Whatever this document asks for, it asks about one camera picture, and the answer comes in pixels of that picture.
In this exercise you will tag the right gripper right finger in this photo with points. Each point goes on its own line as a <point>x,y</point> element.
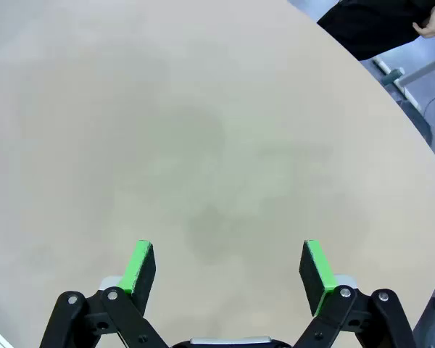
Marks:
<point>313,279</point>

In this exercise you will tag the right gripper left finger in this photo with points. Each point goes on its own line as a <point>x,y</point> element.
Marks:
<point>141,275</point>

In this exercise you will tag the white side table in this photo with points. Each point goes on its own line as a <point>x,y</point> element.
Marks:
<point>420,71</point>

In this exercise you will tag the person in black t-shirt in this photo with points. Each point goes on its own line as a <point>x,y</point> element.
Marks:
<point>366,25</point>

